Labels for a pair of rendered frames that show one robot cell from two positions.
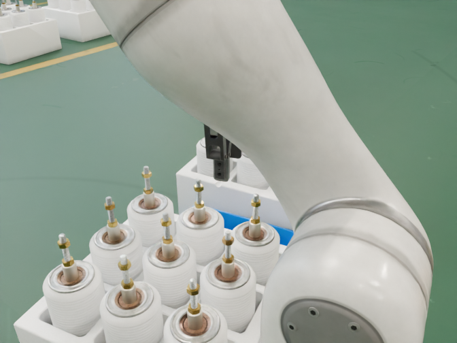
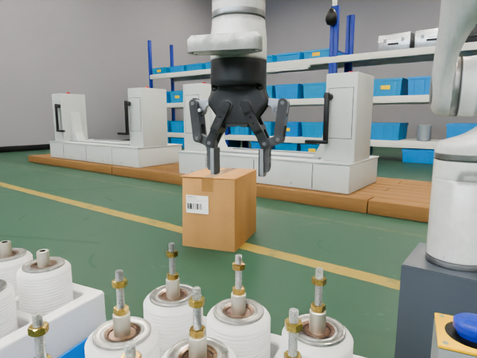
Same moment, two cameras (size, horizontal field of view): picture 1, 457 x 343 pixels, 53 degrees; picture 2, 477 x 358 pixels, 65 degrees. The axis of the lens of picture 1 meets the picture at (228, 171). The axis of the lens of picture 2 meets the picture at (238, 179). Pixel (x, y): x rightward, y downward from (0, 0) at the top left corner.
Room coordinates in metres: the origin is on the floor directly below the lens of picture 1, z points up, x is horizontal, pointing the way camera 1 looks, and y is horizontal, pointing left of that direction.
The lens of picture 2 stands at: (0.57, 0.52, 0.54)
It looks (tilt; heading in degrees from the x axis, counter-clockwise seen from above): 9 degrees down; 270
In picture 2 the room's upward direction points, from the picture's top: straight up
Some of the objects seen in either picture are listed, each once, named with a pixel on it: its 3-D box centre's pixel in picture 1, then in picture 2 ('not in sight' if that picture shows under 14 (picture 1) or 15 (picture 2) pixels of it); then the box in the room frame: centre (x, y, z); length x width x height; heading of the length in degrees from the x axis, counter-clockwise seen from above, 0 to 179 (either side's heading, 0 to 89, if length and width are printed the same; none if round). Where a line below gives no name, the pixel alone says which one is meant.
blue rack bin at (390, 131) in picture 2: not in sight; (387, 131); (-1.36, -4.31, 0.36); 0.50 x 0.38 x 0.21; 55
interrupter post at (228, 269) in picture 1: (228, 267); (238, 303); (0.57, 0.00, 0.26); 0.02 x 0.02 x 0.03
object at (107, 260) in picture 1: (120, 273); not in sight; (0.67, 0.21, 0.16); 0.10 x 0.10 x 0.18
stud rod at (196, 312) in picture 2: (166, 231); (196, 317); (0.62, 0.11, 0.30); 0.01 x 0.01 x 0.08
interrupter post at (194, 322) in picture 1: (194, 318); (317, 321); (0.47, 0.05, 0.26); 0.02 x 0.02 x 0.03
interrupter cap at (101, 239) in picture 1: (114, 237); not in sight; (0.67, 0.21, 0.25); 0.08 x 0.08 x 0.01
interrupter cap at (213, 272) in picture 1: (228, 273); (238, 311); (0.57, 0.00, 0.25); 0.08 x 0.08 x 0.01
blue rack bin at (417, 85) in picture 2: not in sight; (429, 87); (-1.72, -4.07, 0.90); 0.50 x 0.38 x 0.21; 52
